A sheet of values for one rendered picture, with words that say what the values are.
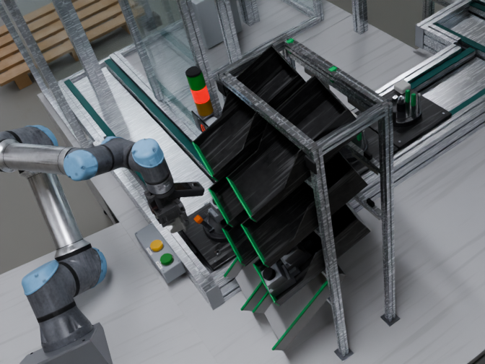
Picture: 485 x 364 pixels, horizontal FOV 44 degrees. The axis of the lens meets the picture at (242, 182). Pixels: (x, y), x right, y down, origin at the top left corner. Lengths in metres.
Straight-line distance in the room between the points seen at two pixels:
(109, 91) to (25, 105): 1.96
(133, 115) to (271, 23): 0.85
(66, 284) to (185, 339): 0.39
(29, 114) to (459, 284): 3.37
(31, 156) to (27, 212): 2.09
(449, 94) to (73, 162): 1.41
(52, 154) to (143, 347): 0.65
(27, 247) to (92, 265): 1.70
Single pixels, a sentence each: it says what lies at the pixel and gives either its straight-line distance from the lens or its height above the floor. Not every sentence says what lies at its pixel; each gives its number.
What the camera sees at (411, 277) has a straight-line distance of 1.87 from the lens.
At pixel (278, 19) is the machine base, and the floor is 0.86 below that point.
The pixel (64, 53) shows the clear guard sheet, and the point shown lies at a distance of 2.91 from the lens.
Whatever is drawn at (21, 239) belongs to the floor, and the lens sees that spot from 3.65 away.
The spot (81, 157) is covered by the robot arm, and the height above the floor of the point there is 1.48.
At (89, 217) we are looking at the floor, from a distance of 3.54.
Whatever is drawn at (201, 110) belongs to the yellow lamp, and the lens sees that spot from 1.84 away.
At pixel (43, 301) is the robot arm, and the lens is 1.82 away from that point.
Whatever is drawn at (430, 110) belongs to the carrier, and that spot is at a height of 0.97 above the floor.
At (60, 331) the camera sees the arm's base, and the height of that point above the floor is 1.02.
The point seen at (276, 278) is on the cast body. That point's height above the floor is 1.26.
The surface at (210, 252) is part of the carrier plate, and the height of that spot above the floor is 0.97.
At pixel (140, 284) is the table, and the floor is 0.86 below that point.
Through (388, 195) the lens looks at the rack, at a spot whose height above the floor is 1.41.
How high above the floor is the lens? 2.42
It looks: 46 degrees down
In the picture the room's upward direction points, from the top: 16 degrees counter-clockwise
